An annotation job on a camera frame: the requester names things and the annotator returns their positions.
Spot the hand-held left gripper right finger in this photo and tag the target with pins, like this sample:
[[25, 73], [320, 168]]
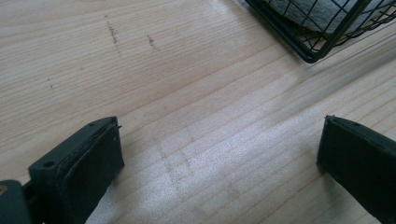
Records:
[[358, 165]]

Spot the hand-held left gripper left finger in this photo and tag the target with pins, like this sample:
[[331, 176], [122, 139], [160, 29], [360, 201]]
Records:
[[77, 174]]

